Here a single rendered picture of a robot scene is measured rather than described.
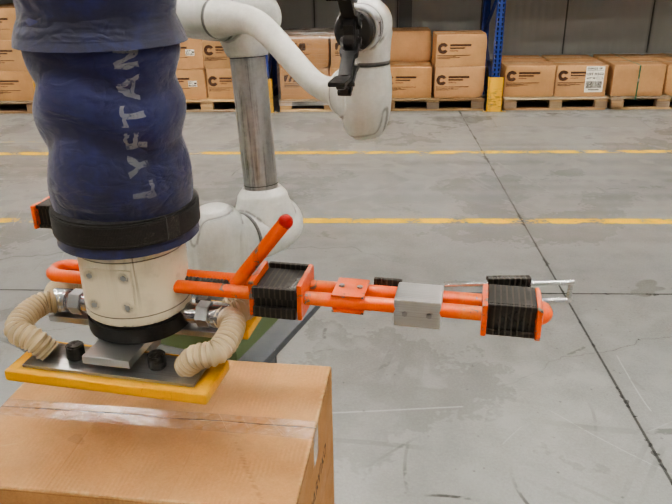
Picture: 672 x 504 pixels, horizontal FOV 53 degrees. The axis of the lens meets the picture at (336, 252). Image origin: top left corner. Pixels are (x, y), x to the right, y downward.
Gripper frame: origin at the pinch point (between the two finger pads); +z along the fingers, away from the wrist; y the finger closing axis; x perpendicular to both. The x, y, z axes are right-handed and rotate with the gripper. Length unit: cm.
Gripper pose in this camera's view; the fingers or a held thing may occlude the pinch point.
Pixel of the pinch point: (336, 42)
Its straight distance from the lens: 117.0
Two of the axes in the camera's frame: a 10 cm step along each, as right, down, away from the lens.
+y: 0.2, 9.2, 4.0
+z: -1.9, 4.0, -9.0
